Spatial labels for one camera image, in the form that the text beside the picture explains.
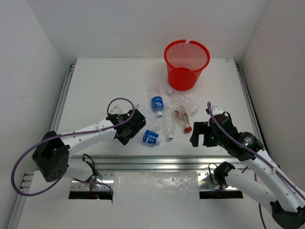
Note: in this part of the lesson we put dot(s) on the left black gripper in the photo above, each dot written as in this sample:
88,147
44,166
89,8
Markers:
136,122

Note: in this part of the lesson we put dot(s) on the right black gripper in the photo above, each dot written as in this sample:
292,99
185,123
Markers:
200,127

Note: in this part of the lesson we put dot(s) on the blue label bottle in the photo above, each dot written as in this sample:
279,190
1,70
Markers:
156,100
149,135

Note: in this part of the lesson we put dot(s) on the red cap clear bottle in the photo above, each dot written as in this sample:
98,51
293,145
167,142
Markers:
183,119

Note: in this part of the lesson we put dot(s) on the clear bottle blue cap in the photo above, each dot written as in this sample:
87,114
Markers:
169,123

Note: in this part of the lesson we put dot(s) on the clear bottle white cap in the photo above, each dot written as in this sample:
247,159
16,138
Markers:
180,99

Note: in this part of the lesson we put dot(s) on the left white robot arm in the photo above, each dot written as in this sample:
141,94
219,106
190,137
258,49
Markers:
52,157

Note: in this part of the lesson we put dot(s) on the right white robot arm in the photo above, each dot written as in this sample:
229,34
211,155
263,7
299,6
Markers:
277,194

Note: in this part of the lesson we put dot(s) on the red mesh plastic bin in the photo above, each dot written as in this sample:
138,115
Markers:
185,62

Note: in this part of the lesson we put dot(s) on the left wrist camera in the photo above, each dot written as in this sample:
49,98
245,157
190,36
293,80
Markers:
116,110

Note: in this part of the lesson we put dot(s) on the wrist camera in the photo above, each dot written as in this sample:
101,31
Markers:
116,110
217,110

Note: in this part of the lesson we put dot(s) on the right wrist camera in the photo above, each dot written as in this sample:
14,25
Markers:
217,110

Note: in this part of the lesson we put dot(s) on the aluminium front rail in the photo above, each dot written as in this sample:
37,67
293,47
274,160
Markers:
202,165

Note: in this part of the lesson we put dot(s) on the right aluminium side rail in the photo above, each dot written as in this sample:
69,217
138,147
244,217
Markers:
249,104

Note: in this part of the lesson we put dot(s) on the aluminium side rail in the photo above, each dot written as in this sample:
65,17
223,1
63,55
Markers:
62,98
249,104

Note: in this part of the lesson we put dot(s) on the left aluminium side rail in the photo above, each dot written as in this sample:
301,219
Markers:
62,98

